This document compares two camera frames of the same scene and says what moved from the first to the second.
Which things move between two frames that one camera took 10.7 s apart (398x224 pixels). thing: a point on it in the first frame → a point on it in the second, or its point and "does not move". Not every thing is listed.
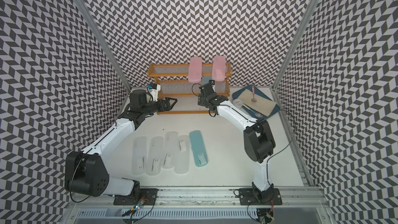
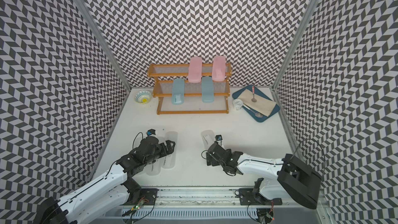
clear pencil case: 182,155 → 208,137
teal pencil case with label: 198,149 → 178,91
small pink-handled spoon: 253,99 does not move
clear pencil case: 155,156 does not move
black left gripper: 168,107 → 170,149
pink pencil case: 219,68 does not move
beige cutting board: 263,105 does not move
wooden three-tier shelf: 179,96 does not move
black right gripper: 201,101 → 214,163
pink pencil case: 195,70 does not move
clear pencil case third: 170,149 does not move
